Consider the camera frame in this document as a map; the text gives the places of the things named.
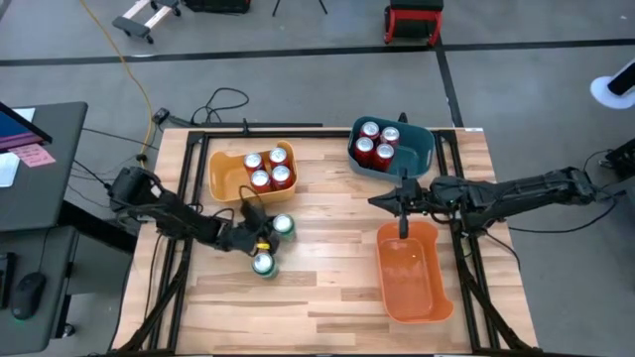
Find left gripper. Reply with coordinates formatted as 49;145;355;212
216;210;294;255

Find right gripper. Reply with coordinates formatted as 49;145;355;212
367;168;439;241

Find green Sprite can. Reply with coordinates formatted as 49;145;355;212
271;212;298;243
251;251;279;280

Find red Coca-Cola can black figure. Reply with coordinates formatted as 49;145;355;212
372;142;396;173

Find orange Fanta can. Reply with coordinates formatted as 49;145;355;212
249;169;273;194
267;146;292;170
270;165;295;192
242;151;266;175

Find red Coca-Cola can black script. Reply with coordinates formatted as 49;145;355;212
352;136;376;168

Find mustard yellow plastic bin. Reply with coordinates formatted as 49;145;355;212
207;141;299;203

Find teal plastic bin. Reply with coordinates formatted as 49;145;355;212
346;115;437;180

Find orange plastic bin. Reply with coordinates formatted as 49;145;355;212
375;221;455;325

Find red and black stool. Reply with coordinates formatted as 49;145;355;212
383;0;445;48

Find black tripod legs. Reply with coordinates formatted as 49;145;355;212
271;0;328;16

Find dark grey desk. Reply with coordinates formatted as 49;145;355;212
0;225;80;356
0;101;89;233

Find black equipment case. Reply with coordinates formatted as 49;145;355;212
184;0;252;15

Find black equipment box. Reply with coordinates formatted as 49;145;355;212
603;137;635;179

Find white round stand base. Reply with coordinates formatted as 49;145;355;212
588;58;635;110

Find grey wheeled dolly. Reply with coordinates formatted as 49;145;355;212
111;0;181;45

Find pink sticky note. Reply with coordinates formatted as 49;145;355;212
8;143;58;169

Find black computer mouse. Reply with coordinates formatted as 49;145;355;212
10;272;48;321

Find black keyboard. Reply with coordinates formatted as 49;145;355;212
0;251;16;309

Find open laptop blue screen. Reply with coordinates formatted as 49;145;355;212
0;101;54;153

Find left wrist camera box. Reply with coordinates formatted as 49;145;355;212
239;199;269;232

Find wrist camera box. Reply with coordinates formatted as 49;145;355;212
239;199;269;232
409;178;432;199

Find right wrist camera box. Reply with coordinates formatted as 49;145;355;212
409;178;432;199

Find black looped floor cable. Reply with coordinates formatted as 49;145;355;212
190;87;250;125

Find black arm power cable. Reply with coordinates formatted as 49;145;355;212
508;197;619;235

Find yellow power cord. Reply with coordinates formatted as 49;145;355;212
78;0;154;158

